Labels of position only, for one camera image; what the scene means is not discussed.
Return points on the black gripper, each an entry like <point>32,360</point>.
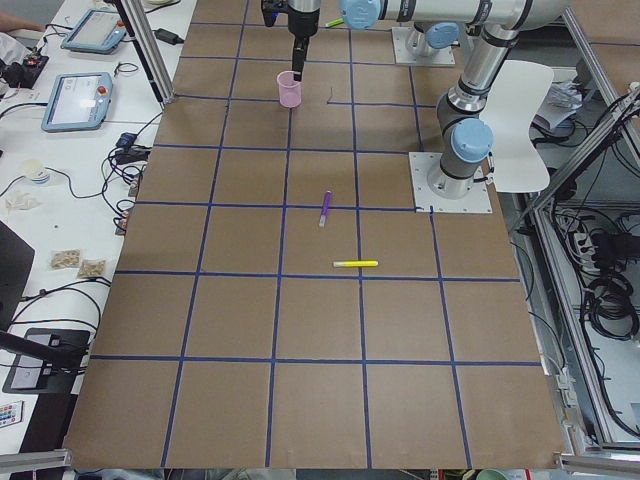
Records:
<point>303,23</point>

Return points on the purple pen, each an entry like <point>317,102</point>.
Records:
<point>325,209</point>

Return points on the pink mesh cup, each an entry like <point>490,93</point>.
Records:
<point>289,89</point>

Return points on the green pen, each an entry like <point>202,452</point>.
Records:
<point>334,23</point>

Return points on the black power adapter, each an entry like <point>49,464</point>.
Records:
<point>168,37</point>

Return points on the far teach pendant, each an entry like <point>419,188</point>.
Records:
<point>99,31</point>

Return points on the teach pendant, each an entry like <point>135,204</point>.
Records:
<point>99,31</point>
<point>78,102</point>

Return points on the yellow pen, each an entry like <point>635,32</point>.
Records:
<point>355,264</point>

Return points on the near teach pendant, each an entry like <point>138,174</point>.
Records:
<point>78,102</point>

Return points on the white chair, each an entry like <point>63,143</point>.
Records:
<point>512,103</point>

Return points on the snack bag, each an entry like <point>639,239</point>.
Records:
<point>92,268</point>
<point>65,259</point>

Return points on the black monitor stand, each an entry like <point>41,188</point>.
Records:
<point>47,361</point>

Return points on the remote control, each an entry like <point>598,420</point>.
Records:
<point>11,413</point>

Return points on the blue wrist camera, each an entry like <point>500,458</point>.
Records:
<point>271,9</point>

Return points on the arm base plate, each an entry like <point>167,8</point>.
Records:
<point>425,44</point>
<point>434,192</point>

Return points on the aluminium frame post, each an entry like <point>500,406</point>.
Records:
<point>140,32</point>

